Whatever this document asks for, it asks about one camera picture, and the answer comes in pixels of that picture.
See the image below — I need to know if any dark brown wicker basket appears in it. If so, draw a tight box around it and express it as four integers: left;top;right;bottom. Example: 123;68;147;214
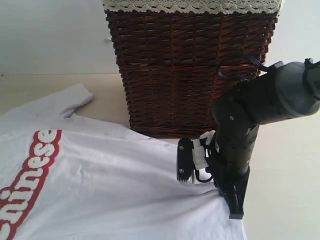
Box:
105;10;278;138

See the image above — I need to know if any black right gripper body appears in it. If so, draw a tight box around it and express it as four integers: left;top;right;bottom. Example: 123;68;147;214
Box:
210;90;259;195

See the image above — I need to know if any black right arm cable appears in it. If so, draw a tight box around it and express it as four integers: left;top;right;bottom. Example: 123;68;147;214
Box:
216;55;270;83

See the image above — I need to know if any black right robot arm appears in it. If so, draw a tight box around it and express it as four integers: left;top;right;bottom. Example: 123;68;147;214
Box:
208;58;320;220

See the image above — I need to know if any white t-shirt with red lettering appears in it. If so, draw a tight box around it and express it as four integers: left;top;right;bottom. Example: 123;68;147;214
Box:
0;84;246;240

